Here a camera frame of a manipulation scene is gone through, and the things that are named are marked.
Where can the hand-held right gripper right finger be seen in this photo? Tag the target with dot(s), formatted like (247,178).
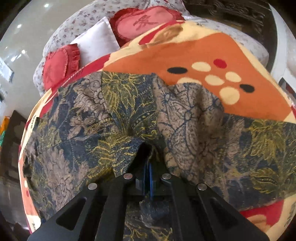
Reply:
(152,183)

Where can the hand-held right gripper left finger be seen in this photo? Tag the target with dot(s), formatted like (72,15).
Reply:
(145,179)

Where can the dark floral patterned garment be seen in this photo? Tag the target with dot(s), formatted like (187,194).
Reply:
(92,129)

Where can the dark wooden cabinet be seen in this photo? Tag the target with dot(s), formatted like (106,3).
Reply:
(13,143)

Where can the orange and cream printed blanket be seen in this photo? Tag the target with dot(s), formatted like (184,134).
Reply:
(208,53)

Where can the red heart-shaped pillow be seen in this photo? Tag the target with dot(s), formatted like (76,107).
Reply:
(143,24)
(57,67)

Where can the white square pillow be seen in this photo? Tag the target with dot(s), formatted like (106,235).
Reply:
(97,41)

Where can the dark carved wooden furniture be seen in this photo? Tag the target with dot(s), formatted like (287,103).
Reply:
(231,16)

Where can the white wall notice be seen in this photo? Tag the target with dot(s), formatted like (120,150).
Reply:
(5,69)

